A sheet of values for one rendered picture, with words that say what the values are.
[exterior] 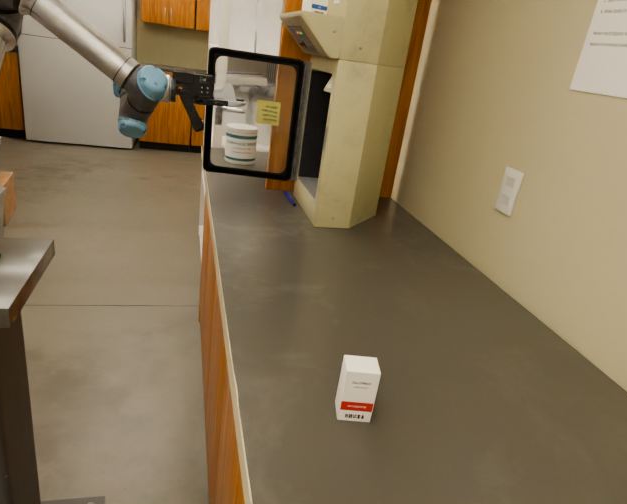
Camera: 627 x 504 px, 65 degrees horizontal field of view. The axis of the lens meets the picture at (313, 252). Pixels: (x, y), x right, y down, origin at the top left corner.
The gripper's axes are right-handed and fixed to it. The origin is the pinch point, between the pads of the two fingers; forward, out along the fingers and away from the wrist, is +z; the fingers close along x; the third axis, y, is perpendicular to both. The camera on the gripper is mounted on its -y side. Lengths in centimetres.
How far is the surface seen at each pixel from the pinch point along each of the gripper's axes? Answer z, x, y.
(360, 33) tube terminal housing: 27.6, -19.4, 23.3
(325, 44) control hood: 18.6, -19.5, 19.6
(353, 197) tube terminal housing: 33.0, -19.8, -20.8
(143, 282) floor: -39, 122, -126
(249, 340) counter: -3, -80, -30
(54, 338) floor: -74, 62, -124
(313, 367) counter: 7, -88, -30
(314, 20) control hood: 15.0, -19.5, 24.7
